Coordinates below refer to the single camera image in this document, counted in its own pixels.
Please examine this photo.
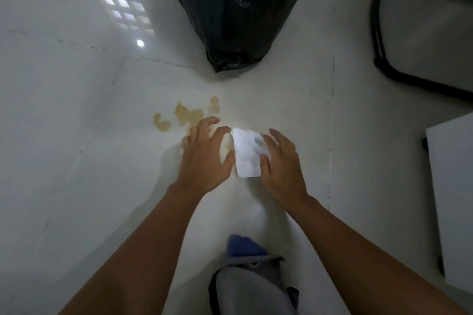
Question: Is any white board panel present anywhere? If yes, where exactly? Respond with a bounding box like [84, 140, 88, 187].
[422, 112, 473, 295]

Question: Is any person's right forearm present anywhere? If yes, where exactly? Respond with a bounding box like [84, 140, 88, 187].
[291, 195, 471, 315]

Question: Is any person's left forearm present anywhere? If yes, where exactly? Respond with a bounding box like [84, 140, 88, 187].
[58, 184, 204, 315]

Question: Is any person's grey trouser leg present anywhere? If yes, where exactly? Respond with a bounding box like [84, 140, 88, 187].
[208, 256, 301, 315]

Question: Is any black garbage bag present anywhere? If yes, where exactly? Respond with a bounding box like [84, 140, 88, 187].
[160, 0, 309, 73]

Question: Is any white paper tissue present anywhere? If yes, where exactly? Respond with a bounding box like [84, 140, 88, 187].
[231, 127, 270, 179]

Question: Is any black metal chair frame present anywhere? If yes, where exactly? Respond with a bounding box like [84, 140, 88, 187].
[370, 0, 473, 102]

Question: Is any person's left hand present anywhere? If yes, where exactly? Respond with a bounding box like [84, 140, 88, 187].
[174, 116, 236, 199]

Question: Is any brown liquid spill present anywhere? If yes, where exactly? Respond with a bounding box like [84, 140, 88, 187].
[153, 96, 221, 151]

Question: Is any person's right hand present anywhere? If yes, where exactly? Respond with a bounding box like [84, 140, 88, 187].
[259, 128, 310, 213]

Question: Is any person's blue shoe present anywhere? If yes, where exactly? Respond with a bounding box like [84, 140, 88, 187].
[226, 234, 285, 268]

